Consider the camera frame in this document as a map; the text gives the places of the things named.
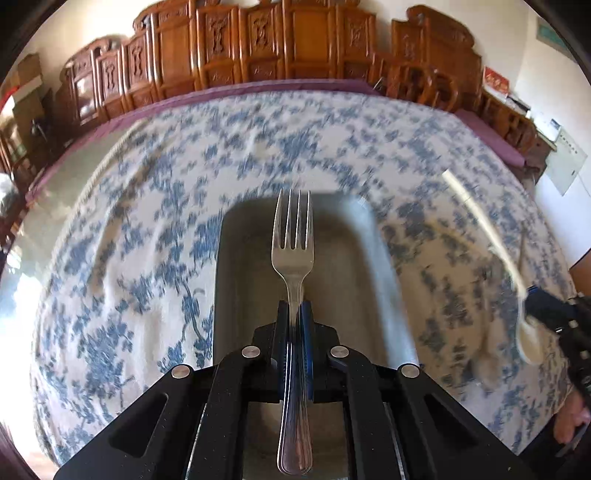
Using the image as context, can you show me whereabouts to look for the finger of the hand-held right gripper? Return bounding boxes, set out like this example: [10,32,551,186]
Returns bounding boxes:
[524,285,579,334]

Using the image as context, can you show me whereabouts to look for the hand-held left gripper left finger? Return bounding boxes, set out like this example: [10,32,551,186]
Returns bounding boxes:
[53,300,293,480]

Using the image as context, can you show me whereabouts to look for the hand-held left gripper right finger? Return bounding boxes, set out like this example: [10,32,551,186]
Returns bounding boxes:
[298,301,536,480]

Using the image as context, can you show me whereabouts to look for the cream plastic serving spoon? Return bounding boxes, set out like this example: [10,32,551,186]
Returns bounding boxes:
[441,169,548,366]

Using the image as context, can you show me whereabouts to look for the metal tray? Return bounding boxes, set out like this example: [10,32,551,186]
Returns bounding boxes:
[212,193,422,480]

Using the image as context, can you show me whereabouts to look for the metal fork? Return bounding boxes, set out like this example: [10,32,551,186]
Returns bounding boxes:
[270,188,315,476]

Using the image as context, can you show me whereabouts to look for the person's right hand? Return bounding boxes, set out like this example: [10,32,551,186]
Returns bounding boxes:
[551,391,591,445]

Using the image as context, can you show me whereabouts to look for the wooden side cabinet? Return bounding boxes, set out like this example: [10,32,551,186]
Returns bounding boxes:
[479,90,539,158]

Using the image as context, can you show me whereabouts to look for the blue floral tablecloth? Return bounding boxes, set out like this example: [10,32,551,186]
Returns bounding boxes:
[30,90,583,468]

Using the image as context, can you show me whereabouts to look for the red box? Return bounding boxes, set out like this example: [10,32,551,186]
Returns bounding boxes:
[482,67,511,94]

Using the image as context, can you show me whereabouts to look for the wooden armchair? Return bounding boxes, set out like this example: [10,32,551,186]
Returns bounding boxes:
[373,53,461,112]

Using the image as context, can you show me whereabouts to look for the carved wooden headboard panel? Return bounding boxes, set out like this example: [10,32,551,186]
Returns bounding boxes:
[392,4,484,93]

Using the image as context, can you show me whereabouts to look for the long carved wooden cabinet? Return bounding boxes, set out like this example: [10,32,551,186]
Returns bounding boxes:
[55,0,391,129]

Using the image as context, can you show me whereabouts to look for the white plastic bag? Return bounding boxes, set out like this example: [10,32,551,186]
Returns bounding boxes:
[0,174,26,227]

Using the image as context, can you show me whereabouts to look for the cardboard boxes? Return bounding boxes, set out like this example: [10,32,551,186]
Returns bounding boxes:
[9,52,45,89]

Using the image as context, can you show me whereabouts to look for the white wall panel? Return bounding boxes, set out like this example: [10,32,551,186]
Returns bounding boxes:
[545,127,591,198]

